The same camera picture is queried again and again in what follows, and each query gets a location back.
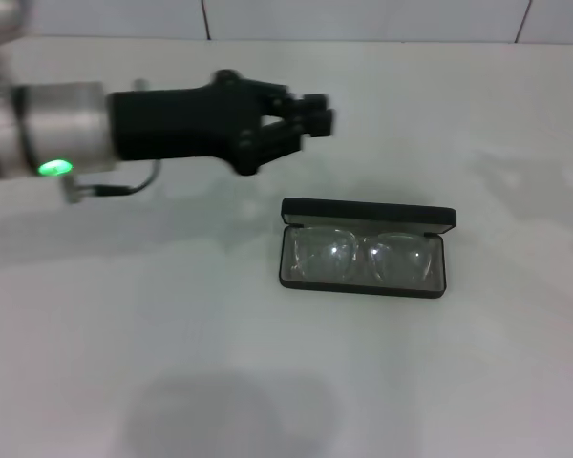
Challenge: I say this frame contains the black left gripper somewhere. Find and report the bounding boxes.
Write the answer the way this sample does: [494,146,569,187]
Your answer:
[109,69,336,177]

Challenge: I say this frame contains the black glasses case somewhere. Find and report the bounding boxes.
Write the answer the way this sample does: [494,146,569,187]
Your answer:
[279,197,458,301]

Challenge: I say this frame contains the clear transparent glasses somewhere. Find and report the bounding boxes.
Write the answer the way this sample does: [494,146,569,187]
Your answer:
[286,226,435,285]

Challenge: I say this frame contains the dark left wrist cable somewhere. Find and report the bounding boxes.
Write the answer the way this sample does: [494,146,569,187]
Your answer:
[83,159,162,197]

